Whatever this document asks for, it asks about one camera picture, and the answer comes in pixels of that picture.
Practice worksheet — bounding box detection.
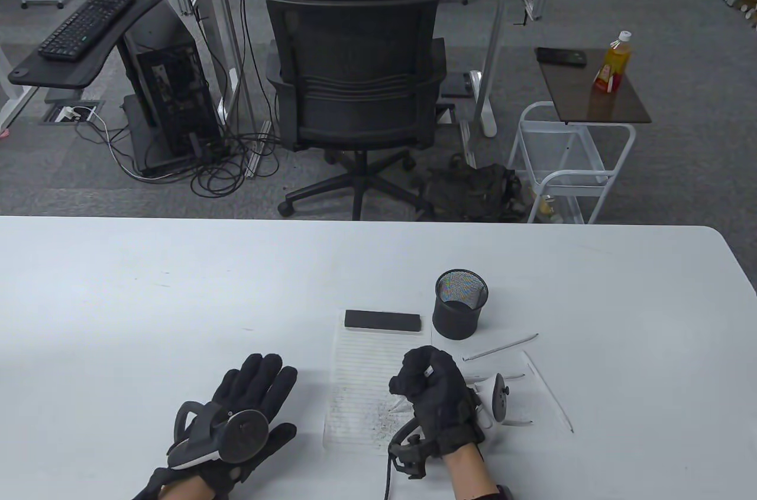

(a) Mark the small yellow bottle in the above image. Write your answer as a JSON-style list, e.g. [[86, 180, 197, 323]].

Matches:
[[537, 194, 564, 224]]

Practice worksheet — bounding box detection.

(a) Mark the black cable tangle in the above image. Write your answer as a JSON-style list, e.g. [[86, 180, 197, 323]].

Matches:
[[76, 104, 296, 197]]

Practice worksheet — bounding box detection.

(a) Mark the dark backpack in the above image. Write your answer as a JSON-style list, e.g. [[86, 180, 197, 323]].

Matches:
[[413, 152, 528, 223]]

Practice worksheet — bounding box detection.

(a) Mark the black left wrist strap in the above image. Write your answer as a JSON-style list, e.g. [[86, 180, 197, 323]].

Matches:
[[131, 467, 178, 500]]

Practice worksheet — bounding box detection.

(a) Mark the person's left forearm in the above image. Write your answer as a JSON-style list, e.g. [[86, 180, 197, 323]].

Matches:
[[155, 473, 213, 500]]

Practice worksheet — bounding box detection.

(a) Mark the black smartphone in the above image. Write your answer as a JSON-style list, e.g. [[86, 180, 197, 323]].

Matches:
[[535, 47, 588, 67]]

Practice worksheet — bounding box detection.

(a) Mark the floor socket box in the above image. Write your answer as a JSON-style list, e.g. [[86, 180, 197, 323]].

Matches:
[[39, 100, 107, 126]]

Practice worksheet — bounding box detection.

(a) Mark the person's right forearm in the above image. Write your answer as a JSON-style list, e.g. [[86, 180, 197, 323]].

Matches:
[[441, 442, 500, 500]]

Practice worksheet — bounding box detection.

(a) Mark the black mesh pencil holder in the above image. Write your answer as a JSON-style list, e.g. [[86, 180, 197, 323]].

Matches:
[[432, 270, 490, 341]]

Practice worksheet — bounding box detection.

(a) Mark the black computer tower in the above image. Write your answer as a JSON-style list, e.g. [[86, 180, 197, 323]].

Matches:
[[121, 8, 224, 173]]

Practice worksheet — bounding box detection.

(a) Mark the black box under desk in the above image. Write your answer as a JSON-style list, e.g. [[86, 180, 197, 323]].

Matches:
[[441, 72, 475, 99]]

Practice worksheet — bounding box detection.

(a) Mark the person's left hand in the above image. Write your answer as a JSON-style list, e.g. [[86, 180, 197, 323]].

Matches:
[[207, 353, 298, 486]]

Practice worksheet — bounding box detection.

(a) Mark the black right hand controller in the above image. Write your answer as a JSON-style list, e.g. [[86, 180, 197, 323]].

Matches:
[[472, 373, 510, 430]]

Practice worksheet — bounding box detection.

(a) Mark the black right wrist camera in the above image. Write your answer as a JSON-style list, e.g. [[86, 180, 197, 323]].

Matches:
[[387, 417, 443, 480]]

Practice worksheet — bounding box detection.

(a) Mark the black hand controller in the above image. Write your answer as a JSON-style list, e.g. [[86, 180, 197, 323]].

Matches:
[[167, 401, 271, 470], [472, 373, 510, 430]]

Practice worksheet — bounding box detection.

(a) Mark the lined white paper sheet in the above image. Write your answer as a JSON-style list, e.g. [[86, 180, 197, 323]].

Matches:
[[322, 308, 434, 460]]

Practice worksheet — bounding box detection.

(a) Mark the brown side table top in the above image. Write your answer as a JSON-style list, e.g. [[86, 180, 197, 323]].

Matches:
[[536, 47, 652, 126]]

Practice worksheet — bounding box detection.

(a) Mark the black rectangular block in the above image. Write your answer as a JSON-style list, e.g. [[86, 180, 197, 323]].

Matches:
[[344, 309, 424, 337]]

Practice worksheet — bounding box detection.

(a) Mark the yellow drink bottle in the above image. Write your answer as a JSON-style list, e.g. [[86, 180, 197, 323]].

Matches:
[[593, 31, 633, 94]]

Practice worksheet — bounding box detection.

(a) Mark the black keyboard tray table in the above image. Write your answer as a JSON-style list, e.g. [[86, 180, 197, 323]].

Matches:
[[8, 0, 170, 90]]

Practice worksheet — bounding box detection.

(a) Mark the black left hand controller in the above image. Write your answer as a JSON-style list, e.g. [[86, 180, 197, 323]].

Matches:
[[167, 401, 271, 470]]

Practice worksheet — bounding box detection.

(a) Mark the black keyboard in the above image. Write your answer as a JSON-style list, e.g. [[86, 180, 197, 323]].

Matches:
[[38, 0, 137, 62]]

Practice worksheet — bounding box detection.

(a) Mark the black office chair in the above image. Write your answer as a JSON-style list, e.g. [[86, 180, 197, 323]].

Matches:
[[264, 0, 449, 222]]

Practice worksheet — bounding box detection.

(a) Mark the person's right hand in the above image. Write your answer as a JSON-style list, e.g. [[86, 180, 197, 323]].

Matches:
[[389, 346, 487, 458]]

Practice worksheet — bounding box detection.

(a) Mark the white wire cart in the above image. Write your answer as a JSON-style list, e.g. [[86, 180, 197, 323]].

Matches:
[[507, 101, 638, 225]]

